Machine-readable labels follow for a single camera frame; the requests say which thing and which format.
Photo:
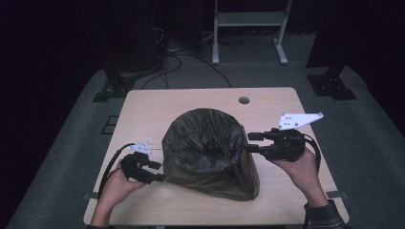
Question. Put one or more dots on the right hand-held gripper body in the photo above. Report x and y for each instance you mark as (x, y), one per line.
(286, 146)

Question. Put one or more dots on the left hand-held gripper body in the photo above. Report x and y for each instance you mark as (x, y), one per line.
(133, 167)

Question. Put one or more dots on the black plastic garbage bag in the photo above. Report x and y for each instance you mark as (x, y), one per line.
(207, 149)

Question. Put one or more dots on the person's left hand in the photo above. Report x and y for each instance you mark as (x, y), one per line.
(121, 187)

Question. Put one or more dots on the person's right hand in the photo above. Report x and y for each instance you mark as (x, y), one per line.
(302, 178)

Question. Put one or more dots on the grey tape strip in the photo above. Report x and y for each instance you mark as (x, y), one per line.
(337, 194)
(90, 196)

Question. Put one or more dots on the black metal stand base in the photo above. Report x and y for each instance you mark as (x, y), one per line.
(331, 86)
(116, 87)

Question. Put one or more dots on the dark equipment cabinet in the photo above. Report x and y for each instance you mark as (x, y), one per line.
(137, 35)

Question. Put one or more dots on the white metal stand frame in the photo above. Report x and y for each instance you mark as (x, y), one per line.
(250, 19)

